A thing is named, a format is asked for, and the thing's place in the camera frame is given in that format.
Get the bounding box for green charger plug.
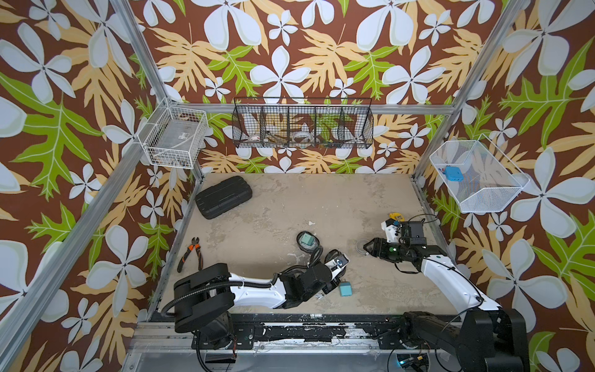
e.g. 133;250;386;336
300;234;315;249

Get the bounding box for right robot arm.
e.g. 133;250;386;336
364;238;530;371

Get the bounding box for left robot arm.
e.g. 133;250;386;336
160;255;349;349

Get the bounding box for yellow tape measure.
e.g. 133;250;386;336
389;212;404;222

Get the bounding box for teal charger plug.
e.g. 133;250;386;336
339;281;353;297

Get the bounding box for blue object in basket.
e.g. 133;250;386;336
443;166;464;182

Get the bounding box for white mesh basket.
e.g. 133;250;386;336
429;135;530;214

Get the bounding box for orange black pliers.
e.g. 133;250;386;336
176;236;205;274

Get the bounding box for black hard plastic case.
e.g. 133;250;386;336
195;176;253;219

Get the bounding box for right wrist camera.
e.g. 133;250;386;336
381;219;401;243

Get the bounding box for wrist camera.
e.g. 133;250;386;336
381;219;401;243
325;254;350;278

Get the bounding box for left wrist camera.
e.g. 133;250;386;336
325;254;350;278

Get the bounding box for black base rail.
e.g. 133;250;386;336
192;313;429;350

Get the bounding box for black wire basket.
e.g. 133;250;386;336
231;97;374;149

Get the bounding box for white wire basket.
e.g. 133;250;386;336
139;99;209;170

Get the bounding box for aluminium frame post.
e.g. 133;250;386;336
110;1;204;182

